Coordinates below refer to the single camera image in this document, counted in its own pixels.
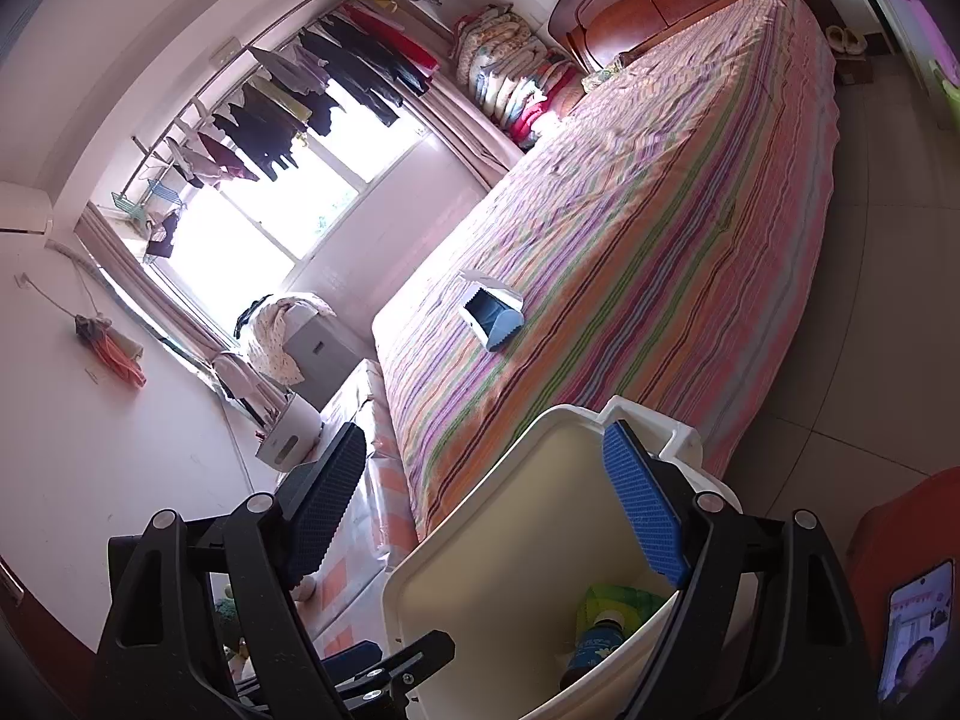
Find grey cabinet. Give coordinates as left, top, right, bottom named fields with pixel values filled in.
left=289, top=315, right=376, bottom=406

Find hanging wire racks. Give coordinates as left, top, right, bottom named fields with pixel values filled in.
left=111, top=178, right=185, bottom=226

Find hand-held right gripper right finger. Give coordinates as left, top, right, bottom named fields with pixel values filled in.
left=602, top=420, right=878, bottom=720

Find stack of folded quilts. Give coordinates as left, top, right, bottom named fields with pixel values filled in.
left=450, top=6, right=593, bottom=151

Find hanging clothes on rail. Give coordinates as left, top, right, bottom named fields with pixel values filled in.
left=120, top=0, right=421, bottom=203

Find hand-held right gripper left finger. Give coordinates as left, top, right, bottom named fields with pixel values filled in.
left=90, top=422, right=368, bottom=720

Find white air conditioner pipe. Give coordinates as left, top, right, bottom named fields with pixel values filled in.
left=46, top=238, right=106, bottom=316

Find blue label bottle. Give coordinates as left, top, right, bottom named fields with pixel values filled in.
left=559, top=610, right=627, bottom=691

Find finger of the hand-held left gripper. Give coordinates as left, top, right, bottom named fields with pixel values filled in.
left=319, top=630, right=456, bottom=720

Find orange stool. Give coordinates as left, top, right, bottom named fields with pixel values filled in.
left=846, top=467, right=960, bottom=720

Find brown wooden headboard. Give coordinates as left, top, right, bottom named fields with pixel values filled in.
left=547, top=0, right=788, bottom=76

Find dotted white cloth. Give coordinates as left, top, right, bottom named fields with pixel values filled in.
left=236, top=294, right=338, bottom=387

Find small green pillow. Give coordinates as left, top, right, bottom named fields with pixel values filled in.
left=581, top=52, right=627, bottom=91

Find table with checked cloth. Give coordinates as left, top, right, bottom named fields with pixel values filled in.
left=300, top=358, right=419, bottom=661

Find green packet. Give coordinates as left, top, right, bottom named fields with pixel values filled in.
left=576, top=583, right=668, bottom=635

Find white and blue tissue box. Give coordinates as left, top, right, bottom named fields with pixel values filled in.
left=457, top=268, right=526, bottom=352

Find white air conditioner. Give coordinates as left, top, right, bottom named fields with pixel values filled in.
left=0, top=181, right=53, bottom=235

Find white door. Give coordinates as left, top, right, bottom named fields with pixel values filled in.
left=787, top=0, right=960, bottom=113

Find white plastic bin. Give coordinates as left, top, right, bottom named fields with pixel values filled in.
left=382, top=395, right=740, bottom=720

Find pink curtain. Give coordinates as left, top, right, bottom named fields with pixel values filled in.
left=397, top=82, right=526, bottom=188
left=75, top=202, right=248, bottom=391

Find white countertop appliance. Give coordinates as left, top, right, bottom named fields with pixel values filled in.
left=255, top=390, right=325, bottom=473

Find orange cloth on hook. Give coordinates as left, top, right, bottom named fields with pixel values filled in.
left=73, top=315, right=145, bottom=389

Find window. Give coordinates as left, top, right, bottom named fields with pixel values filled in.
left=150, top=82, right=443, bottom=331

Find bed with striped sheet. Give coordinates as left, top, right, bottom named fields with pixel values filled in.
left=373, top=0, right=839, bottom=533

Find smartphone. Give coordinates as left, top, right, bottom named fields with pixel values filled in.
left=877, top=559, right=955, bottom=720

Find white garment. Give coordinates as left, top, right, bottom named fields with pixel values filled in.
left=212, top=351, right=290, bottom=421

